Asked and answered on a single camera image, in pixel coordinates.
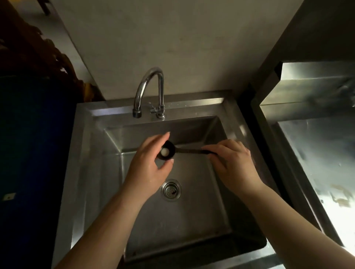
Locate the person's left hand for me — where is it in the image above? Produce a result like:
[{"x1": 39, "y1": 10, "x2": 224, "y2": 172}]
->
[{"x1": 123, "y1": 132, "x2": 175, "y2": 200}]

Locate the person's right hand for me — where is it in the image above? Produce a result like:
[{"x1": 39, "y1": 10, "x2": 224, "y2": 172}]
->
[{"x1": 201, "y1": 139, "x2": 268, "y2": 198}]

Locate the black ladle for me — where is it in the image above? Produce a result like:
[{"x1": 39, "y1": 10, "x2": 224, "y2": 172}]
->
[{"x1": 155, "y1": 140, "x2": 220, "y2": 161}]

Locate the person's left forearm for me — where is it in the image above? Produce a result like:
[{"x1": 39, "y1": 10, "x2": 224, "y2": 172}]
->
[{"x1": 55, "y1": 188, "x2": 152, "y2": 269}]

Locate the person's right forearm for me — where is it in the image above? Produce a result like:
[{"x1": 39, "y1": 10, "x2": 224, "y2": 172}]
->
[{"x1": 239, "y1": 185, "x2": 355, "y2": 269}]

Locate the round metal drain strainer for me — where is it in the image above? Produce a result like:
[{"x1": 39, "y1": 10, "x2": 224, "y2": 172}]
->
[{"x1": 160, "y1": 178, "x2": 182, "y2": 202}]

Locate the stainless steel sink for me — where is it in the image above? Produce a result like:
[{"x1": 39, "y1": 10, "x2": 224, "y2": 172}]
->
[{"x1": 51, "y1": 90, "x2": 287, "y2": 269}]

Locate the chrome gooseneck faucet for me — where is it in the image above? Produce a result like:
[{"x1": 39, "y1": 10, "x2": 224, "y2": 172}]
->
[{"x1": 132, "y1": 67, "x2": 166, "y2": 120}]

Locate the stainless steel counter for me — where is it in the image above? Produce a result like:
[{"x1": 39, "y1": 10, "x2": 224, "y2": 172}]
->
[{"x1": 250, "y1": 61, "x2": 355, "y2": 250}]

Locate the blue barrel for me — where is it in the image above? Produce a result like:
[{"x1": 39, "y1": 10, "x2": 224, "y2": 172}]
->
[{"x1": 0, "y1": 74, "x2": 83, "y2": 269}]

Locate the dark brown cloth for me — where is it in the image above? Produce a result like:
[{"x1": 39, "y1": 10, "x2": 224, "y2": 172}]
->
[{"x1": 0, "y1": 0, "x2": 104, "y2": 102}]

